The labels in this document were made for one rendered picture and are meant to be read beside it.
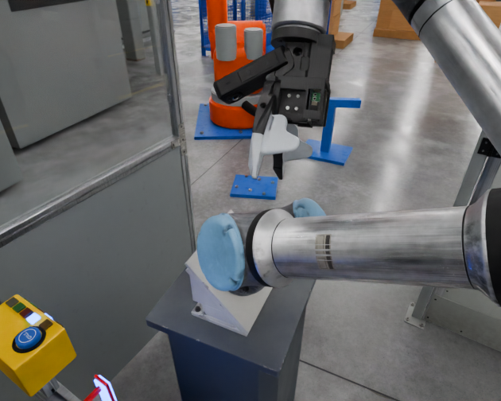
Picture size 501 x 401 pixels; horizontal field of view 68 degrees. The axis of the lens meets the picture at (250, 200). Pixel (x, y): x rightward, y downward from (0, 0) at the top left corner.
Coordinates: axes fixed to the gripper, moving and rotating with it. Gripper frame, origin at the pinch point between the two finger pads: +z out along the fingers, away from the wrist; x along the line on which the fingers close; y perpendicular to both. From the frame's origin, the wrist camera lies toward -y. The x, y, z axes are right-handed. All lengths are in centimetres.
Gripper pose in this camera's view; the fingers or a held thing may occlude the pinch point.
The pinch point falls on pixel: (264, 180)
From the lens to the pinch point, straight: 53.4
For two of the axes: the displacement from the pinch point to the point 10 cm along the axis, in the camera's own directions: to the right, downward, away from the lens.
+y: 9.5, 1.5, -2.9
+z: -1.3, 9.9, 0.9
